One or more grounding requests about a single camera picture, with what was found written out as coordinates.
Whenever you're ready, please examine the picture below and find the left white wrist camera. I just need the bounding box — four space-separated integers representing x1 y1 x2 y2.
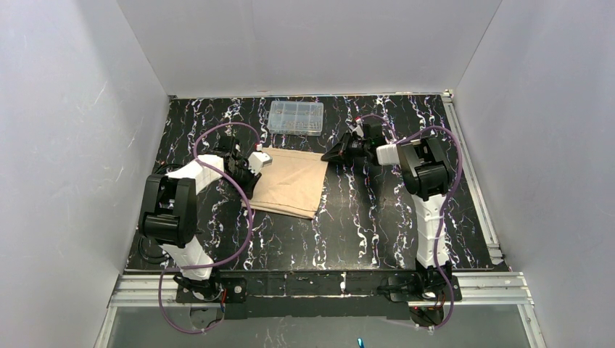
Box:
248 151 273 175

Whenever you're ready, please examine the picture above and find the aluminium frame rail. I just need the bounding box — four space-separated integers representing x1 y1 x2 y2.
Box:
109 272 534 307

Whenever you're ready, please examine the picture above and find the beige cloth napkin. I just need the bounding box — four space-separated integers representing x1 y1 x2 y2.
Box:
249 147 328 220

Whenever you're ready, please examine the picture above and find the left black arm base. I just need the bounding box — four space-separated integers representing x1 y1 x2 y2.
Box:
174 277 247 304

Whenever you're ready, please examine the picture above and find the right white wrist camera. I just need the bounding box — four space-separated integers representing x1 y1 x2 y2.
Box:
350 120 364 138

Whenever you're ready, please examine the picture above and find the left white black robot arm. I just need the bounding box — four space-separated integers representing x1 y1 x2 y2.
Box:
138 136 273 281

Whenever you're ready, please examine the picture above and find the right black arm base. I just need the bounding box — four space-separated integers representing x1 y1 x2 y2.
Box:
376 273 463 305

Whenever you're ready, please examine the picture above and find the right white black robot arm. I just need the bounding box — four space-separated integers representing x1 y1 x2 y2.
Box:
321 115 457 269

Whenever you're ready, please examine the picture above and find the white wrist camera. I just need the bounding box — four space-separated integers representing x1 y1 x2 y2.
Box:
248 151 273 175
350 120 364 138

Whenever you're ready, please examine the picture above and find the clear plastic screw box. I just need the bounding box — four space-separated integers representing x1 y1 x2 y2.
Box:
268 101 324 136

